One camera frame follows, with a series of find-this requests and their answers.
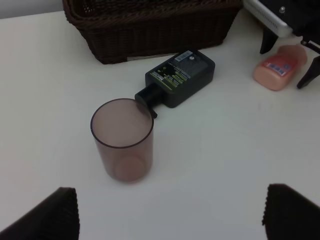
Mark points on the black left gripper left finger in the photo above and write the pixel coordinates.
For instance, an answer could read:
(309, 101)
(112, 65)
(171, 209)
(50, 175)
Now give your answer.
(55, 218)

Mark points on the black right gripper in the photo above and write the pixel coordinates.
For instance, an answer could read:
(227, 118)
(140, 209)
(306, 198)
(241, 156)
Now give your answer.
(303, 17)

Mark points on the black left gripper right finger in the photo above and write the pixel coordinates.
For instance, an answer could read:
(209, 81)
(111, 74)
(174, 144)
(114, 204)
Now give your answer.
(288, 215)

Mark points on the pink lotion bottle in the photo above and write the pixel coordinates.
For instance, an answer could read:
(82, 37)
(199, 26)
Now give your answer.
(278, 70)

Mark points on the translucent purple plastic cup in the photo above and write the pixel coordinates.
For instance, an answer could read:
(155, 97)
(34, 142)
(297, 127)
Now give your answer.
(123, 132)

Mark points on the dark green pump bottle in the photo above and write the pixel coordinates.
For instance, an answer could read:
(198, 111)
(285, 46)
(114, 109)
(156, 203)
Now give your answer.
(175, 80)

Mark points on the dark brown wicker basket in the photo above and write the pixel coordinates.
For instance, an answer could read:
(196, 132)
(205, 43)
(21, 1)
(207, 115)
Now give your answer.
(116, 30)

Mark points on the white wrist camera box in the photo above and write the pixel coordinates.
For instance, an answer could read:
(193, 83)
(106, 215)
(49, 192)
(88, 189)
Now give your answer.
(268, 18)

